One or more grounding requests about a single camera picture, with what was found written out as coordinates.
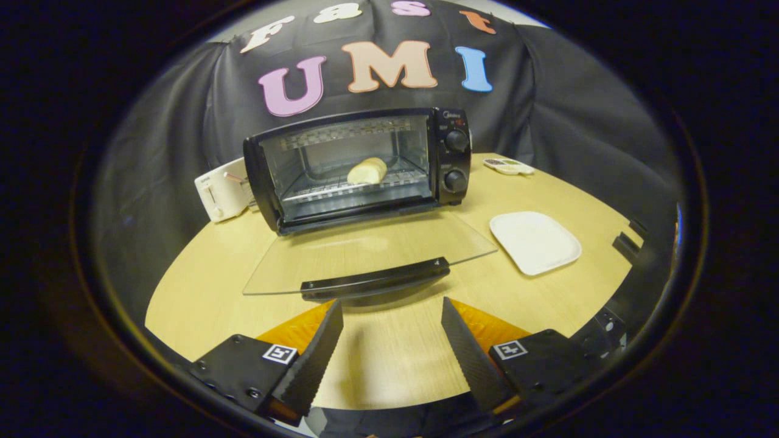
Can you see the black table clamp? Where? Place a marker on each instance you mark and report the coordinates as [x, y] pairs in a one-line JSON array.
[[639, 228], [625, 246]]

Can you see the blue monitor screen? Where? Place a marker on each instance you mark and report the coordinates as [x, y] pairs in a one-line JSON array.
[[678, 225]]

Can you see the white bread toaster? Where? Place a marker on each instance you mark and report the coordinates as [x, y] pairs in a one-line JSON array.
[[219, 191]]

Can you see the black toaster oven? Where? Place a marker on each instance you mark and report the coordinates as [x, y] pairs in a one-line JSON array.
[[453, 158]]

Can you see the black backdrop cloth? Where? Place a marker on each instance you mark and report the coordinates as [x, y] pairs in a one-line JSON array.
[[578, 121]]

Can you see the white square plate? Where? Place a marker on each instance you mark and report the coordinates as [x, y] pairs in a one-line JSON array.
[[535, 242]]

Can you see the sliced bread loaf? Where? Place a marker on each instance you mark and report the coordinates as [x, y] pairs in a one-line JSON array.
[[367, 171]]

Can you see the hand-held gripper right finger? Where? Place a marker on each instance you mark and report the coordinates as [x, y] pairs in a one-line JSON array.
[[471, 359]]

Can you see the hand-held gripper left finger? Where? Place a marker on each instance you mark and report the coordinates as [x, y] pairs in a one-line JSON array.
[[316, 365]]

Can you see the white divided seasoning tray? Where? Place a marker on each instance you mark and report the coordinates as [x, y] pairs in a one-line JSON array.
[[508, 166]]

